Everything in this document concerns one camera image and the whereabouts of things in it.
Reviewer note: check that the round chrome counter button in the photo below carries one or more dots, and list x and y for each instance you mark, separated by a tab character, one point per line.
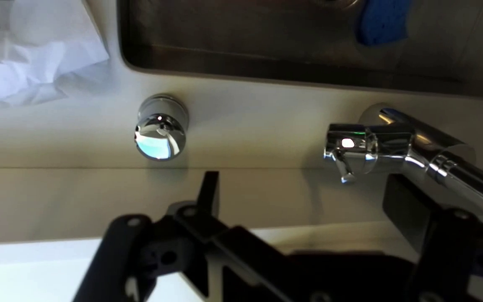
159	131

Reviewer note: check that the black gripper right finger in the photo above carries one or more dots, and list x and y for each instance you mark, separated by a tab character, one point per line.
411	219

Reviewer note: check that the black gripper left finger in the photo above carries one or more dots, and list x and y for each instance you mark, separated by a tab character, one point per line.
210	192

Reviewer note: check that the chrome gooseneck tap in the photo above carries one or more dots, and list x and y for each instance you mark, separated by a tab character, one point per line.
398	145

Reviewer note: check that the blue sponge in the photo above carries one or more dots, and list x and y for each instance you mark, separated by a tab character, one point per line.
384	22

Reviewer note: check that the white cloth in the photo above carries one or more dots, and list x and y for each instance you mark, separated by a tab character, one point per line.
29	61

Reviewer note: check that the stainless steel sink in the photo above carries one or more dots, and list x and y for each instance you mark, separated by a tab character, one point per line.
252	34

